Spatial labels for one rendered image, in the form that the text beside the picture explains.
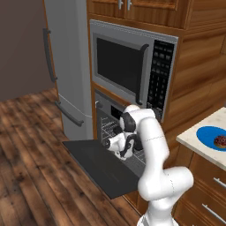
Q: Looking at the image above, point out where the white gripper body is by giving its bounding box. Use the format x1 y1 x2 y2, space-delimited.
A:
114 148 132 162

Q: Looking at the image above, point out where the silver built-in oven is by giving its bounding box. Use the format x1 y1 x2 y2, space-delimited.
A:
93 87 164 207

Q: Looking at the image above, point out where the blue plate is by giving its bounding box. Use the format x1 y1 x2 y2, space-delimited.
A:
196 125 226 153

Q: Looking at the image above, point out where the microwave door with dark window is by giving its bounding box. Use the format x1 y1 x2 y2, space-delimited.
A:
92 32 150 106

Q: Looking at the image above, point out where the silver microwave oven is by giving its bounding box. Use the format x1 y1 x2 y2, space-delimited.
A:
89 19 180 124

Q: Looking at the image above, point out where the wooden cupboard door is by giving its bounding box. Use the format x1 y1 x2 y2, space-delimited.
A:
124 0 191 30
87 0 126 19

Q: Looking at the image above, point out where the wooden drawer front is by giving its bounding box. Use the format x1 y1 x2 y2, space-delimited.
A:
173 184 226 226
188 152 226 204

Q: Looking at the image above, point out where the brown pastry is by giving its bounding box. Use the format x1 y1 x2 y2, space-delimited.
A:
213 134 226 149

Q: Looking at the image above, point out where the silver fridge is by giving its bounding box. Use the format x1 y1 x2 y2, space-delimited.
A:
43 0 95 142

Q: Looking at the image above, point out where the tall wooden cabinet housing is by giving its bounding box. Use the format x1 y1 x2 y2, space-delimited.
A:
86 0 226 215

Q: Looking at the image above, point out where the short dark fridge handle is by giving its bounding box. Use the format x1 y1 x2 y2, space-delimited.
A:
54 100 85 128

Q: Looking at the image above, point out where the dark microwave door handle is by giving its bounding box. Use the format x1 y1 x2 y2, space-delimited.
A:
135 43 150 106

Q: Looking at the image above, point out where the silver drawer handle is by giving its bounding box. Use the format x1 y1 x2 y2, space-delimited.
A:
201 203 226 225
213 177 226 190

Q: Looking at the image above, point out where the long dark fridge handle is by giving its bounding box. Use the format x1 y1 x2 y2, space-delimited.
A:
42 27 58 83

